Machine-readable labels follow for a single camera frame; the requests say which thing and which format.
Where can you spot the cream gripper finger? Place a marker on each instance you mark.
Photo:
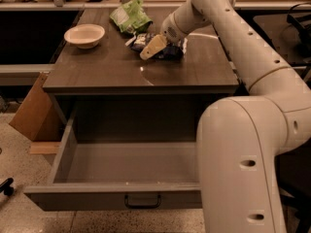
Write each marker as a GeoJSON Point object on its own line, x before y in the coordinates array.
{"type": "Point", "coordinates": [155, 45]}

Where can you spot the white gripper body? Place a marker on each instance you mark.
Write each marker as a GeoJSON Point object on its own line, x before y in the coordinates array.
{"type": "Point", "coordinates": [169, 28]}

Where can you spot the blue chip bag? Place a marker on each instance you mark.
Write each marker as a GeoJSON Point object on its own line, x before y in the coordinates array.
{"type": "Point", "coordinates": [172, 51]}

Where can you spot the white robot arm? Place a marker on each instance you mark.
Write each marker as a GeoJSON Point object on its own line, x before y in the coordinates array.
{"type": "Point", "coordinates": [238, 137]}

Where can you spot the green chip bag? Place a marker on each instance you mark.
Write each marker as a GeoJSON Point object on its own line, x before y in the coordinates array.
{"type": "Point", "coordinates": [131, 18]}

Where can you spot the grey open top drawer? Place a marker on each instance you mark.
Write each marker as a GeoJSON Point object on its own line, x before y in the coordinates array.
{"type": "Point", "coordinates": [113, 146]}

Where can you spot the white bowl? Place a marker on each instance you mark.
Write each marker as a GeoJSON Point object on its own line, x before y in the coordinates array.
{"type": "Point", "coordinates": [84, 36]}

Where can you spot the black office chair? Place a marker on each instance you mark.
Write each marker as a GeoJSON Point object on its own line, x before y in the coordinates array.
{"type": "Point", "coordinates": [294, 167]}

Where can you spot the black chair caster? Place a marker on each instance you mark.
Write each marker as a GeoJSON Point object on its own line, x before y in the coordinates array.
{"type": "Point", "coordinates": [6, 187]}

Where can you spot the black drawer handle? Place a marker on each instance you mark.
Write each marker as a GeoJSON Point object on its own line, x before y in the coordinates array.
{"type": "Point", "coordinates": [142, 202]}

